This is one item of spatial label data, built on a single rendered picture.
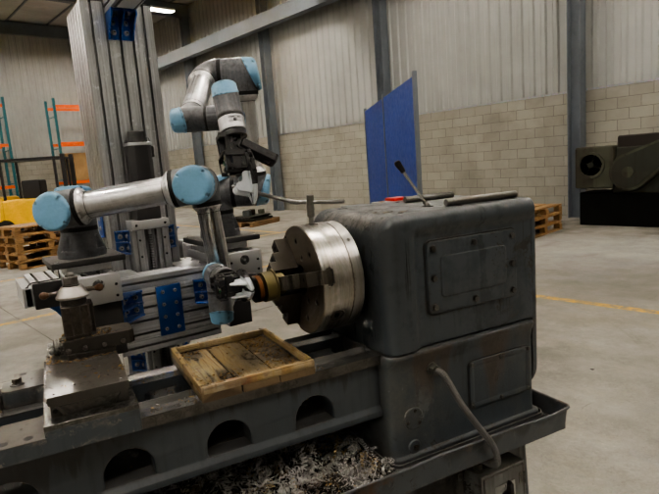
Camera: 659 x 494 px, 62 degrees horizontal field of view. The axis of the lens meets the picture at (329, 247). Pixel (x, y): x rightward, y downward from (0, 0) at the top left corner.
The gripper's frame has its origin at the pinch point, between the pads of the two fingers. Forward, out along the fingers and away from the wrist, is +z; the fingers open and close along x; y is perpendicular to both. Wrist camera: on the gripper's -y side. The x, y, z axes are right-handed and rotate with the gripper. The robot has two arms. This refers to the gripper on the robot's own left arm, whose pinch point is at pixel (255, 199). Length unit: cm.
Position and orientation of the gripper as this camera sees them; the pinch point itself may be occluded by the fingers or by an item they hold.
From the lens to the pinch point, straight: 153.5
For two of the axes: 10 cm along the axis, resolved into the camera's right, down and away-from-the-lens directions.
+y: -8.8, 1.4, -4.5
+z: 2.3, 9.6, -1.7
